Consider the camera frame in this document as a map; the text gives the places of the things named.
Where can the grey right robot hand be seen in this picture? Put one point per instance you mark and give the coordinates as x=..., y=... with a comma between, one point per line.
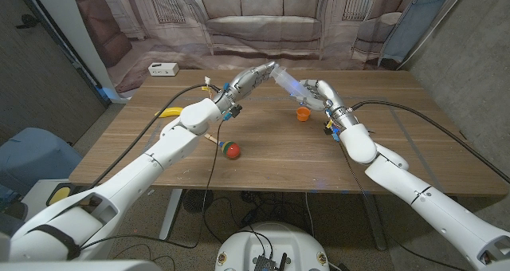
x=328, y=95

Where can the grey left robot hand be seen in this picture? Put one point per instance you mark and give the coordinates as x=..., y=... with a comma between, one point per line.
x=245, y=83

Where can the large clear plastic syringe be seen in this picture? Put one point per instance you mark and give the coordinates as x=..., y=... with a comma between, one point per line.
x=285, y=79

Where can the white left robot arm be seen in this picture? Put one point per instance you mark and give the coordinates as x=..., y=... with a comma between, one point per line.
x=139, y=179

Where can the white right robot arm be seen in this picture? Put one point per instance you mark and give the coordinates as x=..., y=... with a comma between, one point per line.
x=418, y=195

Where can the small orange cup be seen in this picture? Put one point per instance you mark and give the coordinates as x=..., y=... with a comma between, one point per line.
x=303, y=113

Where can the colourful wooden maraca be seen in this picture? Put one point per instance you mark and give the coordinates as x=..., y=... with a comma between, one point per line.
x=231, y=149

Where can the yellow toy banana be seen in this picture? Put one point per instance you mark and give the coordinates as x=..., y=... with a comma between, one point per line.
x=169, y=112

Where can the printed living room backdrop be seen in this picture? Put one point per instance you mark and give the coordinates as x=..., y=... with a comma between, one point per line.
x=259, y=24

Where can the white power strip box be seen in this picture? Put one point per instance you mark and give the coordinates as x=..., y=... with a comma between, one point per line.
x=162, y=69

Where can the round black floor fan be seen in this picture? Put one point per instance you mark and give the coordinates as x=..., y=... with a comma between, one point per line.
x=198, y=201

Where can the black power adapter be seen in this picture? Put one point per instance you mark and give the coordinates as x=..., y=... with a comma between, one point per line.
x=249, y=217

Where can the white table leg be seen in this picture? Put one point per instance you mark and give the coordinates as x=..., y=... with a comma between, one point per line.
x=170, y=219
x=376, y=227

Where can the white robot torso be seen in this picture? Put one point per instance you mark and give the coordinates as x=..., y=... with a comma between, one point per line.
x=275, y=243

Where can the black electronics module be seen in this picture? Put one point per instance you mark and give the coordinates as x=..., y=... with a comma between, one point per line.
x=265, y=264

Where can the yellow black foot pedal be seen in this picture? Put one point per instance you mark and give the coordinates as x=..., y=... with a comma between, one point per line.
x=60, y=195

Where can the blue padded seat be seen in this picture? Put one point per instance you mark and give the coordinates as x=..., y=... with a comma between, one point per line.
x=36, y=151

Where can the white floor platform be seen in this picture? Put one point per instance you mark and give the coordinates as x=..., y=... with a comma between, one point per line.
x=40, y=187

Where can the person in blue jeans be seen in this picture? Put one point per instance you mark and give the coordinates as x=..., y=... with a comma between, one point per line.
x=10, y=223

